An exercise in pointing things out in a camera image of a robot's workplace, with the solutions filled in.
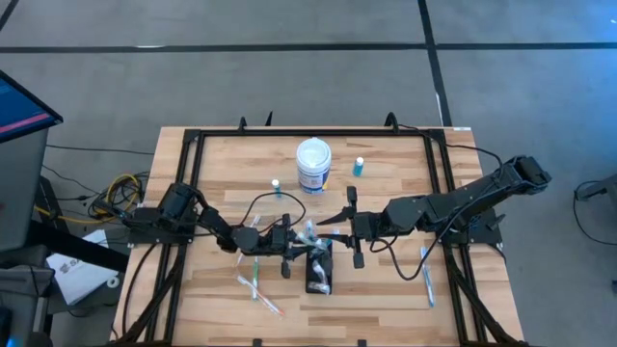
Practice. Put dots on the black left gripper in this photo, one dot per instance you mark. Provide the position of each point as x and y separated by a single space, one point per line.
277 241

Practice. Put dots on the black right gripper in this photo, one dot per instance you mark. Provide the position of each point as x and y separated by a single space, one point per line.
368 226

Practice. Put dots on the blue toothbrush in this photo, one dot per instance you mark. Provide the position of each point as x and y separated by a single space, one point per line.
309 226

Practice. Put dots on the green toothbrush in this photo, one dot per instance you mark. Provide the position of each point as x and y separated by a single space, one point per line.
255 279
427 279

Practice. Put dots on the orange toothbrush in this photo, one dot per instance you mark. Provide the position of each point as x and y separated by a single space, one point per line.
270 304

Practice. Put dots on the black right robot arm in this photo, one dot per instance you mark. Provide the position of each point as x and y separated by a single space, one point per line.
458 200

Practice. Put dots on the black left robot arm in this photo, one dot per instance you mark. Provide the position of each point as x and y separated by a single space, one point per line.
176 207

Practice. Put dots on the teal mouthwash bottle white cap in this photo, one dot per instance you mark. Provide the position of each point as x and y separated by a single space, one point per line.
276 184
358 168

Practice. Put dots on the white wipes canister blue label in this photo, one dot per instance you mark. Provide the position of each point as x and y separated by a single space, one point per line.
313 159

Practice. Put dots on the white tape roll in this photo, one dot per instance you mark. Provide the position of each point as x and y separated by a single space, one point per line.
109 282

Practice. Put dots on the white papers left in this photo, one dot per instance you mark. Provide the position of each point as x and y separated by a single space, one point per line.
77 274

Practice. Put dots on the black monitor stand base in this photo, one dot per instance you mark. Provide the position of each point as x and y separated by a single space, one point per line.
72 246

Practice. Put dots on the grey chair base leg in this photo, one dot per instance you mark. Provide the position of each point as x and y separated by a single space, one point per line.
598 188

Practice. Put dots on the grey case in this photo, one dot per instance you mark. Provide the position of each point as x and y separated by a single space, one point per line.
24 289

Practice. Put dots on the monitor with blue screen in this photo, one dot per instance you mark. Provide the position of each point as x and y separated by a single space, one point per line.
19 108

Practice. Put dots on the black aluminium table frame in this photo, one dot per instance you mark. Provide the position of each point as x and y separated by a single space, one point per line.
313 131

